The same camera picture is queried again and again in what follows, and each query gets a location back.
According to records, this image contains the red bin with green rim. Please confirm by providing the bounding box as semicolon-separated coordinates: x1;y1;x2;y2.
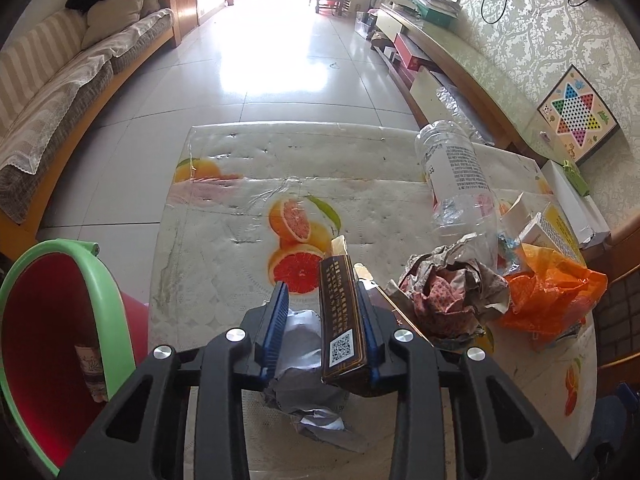
0;239;151;478

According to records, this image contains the clear plastic bottle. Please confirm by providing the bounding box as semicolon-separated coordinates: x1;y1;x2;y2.
414;120;501;266

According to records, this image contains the yellow white medicine box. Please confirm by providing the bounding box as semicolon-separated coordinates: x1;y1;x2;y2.
519;202;587;266

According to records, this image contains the person's leg in jeans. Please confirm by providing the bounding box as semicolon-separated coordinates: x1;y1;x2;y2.
582;395;631;480

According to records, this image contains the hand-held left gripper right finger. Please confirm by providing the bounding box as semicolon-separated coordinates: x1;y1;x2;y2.
357;280;571;480

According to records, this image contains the small green box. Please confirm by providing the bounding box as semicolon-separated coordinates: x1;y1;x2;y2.
561;160;591;197

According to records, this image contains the wooden sofa with striped cover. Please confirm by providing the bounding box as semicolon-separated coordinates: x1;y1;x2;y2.
0;0;183;241

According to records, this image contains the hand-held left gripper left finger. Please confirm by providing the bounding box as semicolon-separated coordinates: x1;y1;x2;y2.
59;281;290;480

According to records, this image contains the fruit print tablecloth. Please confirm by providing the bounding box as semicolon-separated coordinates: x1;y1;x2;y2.
147;121;601;480

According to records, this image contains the beige pillow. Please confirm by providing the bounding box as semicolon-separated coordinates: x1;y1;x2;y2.
81;0;149;51

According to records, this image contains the green tray with papers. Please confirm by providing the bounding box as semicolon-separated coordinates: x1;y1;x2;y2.
407;0;463;26

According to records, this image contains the star checkers board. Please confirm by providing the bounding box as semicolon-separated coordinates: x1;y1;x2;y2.
537;64;621;165

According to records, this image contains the red flat box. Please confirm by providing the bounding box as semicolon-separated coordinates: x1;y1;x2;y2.
392;34;436;72

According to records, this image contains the white cardboard box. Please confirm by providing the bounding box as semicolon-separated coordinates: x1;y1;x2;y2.
540;160;611;248

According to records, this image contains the dark brown box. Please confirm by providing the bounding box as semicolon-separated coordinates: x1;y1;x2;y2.
319;234;376;397

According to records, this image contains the orange plastic bag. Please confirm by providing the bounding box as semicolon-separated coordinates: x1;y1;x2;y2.
500;245;608;346

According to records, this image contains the long television cabinet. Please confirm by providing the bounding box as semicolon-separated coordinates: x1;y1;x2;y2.
355;2;548;156

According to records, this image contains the crumpled grey paper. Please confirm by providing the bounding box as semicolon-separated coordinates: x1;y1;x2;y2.
260;309;371;453

